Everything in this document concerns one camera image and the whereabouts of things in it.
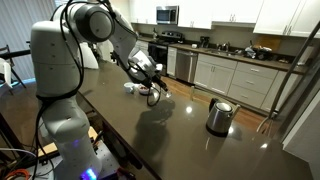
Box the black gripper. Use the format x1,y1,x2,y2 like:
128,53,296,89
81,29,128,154
138,68,169,93

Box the white ceramic bowl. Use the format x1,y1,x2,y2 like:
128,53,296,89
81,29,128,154
137,83,154,96

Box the small white mug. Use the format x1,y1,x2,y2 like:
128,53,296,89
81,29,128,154
123,82,136,95

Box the black kitchen stove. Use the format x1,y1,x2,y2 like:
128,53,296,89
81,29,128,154
147,30,185,73

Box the stainless steel dishwasher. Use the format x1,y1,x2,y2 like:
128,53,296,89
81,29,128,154
175,49,198,84

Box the black coffee maker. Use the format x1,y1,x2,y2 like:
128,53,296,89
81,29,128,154
199,35,211,49

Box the stainless steel electric kettle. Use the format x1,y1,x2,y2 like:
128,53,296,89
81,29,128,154
205,97,242,137

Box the stainless steel microwave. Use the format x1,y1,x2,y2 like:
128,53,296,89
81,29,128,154
155,5,180,26

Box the metal sink faucet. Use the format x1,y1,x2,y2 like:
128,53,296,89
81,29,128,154
221,41,231,53

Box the white draped object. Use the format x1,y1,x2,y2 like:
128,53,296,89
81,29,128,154
79,42,100,70

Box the white upper kitchen cabinets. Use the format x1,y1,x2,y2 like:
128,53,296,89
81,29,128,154
128,0,320,38

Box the white kitchen cabinets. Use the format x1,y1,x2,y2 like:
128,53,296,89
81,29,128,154
194,53,301,113
128,0,320,38

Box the white lower kitchen cabinets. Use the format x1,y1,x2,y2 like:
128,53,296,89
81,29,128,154
194,53,301,113

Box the pile of dishes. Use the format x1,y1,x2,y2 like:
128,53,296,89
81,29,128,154
244,44,273,61

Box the brown wooden cutting board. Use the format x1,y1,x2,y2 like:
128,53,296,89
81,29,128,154
256,34,283,53

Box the stainless steel refrigerator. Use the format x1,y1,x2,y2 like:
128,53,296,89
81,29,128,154
259,19,320,151

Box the black tripod stand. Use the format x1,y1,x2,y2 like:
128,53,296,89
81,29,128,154
0,40,33,89

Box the white plastic seat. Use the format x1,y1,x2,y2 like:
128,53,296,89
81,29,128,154
0,58,13,93

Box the grey vertical blinds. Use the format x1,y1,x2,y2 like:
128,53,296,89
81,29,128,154
0,0,64,83

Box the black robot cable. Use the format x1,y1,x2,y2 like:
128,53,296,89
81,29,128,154
58,0,164,108

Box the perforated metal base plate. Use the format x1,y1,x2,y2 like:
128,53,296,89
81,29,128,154
29,141,121,180

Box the orange cable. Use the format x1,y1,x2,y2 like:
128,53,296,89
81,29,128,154
4,168,31,180

